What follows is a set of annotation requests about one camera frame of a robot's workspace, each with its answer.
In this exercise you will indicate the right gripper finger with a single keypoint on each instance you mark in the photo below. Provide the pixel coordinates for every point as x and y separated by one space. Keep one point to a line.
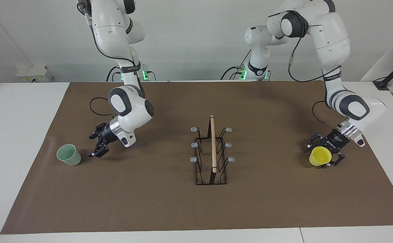
95 133
99 152

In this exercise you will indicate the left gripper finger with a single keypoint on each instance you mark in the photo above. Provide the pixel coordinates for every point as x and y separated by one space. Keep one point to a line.
315 141
337 158

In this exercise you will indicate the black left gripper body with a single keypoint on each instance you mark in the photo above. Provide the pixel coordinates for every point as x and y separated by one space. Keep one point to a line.
334 141

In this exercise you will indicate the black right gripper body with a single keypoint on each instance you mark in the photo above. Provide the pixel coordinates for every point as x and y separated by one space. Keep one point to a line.
107 135

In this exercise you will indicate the yellow plastic cup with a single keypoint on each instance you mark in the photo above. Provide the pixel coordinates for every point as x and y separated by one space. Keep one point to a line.
319 157

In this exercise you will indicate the pale green plastic cup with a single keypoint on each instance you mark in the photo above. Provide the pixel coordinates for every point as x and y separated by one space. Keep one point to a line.
68 156

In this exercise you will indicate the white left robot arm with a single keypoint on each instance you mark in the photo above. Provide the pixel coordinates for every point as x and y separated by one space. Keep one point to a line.
331 37

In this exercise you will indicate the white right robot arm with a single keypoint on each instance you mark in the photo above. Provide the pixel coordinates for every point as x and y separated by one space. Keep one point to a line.
115 30

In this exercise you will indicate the brown table mat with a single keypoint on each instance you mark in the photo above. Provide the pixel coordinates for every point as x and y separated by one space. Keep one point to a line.
149 202

